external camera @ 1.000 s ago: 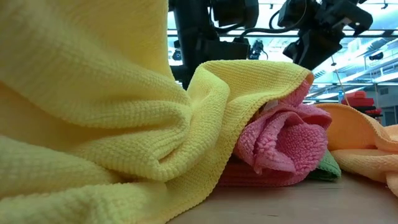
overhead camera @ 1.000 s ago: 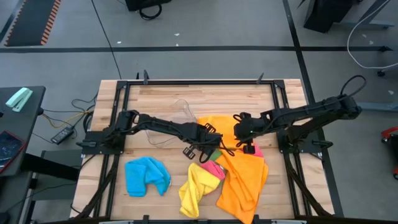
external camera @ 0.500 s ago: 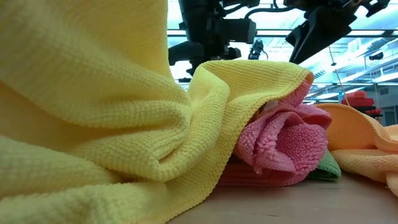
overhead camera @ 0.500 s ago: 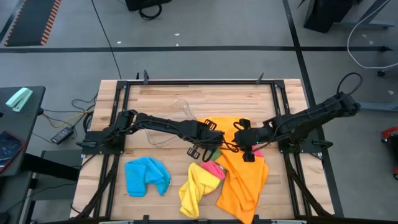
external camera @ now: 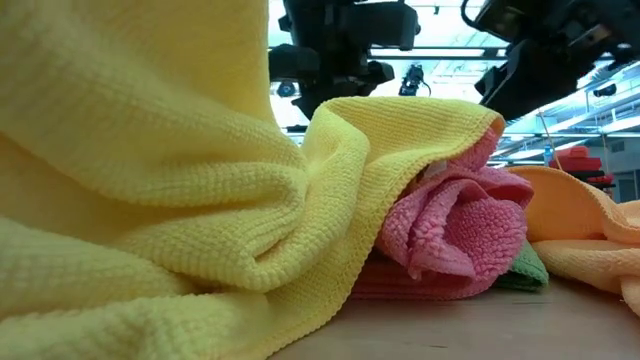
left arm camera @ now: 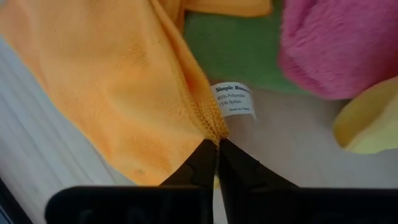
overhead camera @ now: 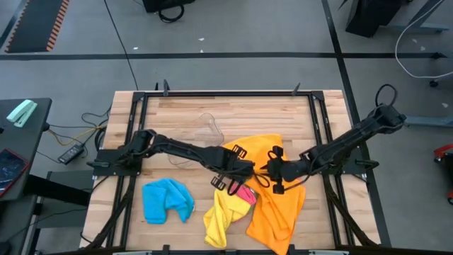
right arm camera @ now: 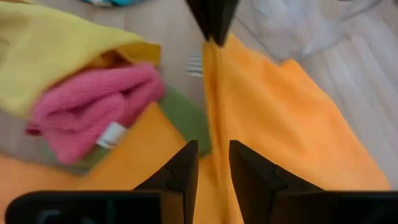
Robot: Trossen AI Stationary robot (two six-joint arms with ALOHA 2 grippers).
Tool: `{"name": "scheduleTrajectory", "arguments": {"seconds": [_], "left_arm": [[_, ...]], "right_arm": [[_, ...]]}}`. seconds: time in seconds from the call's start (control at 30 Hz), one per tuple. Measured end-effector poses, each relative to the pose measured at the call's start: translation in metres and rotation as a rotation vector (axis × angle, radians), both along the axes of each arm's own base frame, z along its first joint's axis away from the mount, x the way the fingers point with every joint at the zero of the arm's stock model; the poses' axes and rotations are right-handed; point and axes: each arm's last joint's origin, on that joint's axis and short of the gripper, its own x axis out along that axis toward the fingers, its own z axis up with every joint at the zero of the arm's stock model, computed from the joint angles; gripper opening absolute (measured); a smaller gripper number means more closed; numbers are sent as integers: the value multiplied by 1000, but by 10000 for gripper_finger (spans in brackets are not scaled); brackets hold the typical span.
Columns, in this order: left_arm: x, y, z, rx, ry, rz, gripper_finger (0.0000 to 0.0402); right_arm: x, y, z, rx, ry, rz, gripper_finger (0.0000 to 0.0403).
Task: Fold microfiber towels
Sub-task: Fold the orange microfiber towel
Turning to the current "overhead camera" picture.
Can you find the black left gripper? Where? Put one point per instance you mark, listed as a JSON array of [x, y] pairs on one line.
[[233, 164]]

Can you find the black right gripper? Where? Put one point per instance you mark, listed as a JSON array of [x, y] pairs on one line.
[[286, 170]]

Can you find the large orange microfiber towel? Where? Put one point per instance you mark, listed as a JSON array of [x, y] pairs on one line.
[[276, 219]]

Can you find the clear plastic container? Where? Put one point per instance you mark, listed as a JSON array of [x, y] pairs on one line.
[[209, 124]]

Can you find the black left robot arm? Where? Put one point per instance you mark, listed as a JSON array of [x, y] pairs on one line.
[[184, 150]]

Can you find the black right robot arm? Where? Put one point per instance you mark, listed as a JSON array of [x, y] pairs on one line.
[[347, 141]]

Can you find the bunched pink microfiber towel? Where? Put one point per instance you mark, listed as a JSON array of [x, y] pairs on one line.
[[246, 195]]

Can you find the yellow microfiber towel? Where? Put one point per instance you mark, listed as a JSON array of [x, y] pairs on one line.
[[223, 219]]

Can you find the blue microfiber towel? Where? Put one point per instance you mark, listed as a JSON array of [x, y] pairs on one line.
[[163, 202]]

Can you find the grey metal table foot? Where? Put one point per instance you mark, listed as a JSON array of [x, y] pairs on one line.
[[428, 121]]

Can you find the red wheeled cart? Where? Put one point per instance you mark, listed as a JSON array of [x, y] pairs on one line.
[[444, 150]]

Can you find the black floor cabinet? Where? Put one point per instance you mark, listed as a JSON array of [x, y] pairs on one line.
[[371, 17]]

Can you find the black caster wheel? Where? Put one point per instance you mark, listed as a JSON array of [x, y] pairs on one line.
[[434, 84]]

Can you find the black power adapter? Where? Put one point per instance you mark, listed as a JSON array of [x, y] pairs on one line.
[[70, 154]]

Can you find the black side table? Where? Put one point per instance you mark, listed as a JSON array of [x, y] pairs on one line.
[[21, 138]]

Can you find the mint green stapler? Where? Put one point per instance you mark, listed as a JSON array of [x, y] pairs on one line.
[[21, 112]]

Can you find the smartphone with red case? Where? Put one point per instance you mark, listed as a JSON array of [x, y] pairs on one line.
[[10, 170]]

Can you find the black orange-striped floor mat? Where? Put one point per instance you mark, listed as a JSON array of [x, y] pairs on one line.
[[35, 25]]

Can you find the black metal table frame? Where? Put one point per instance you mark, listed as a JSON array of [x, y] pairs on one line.
[[226, 93]]

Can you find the black frame lever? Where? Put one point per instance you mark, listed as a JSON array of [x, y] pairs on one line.
[[295, 90]]

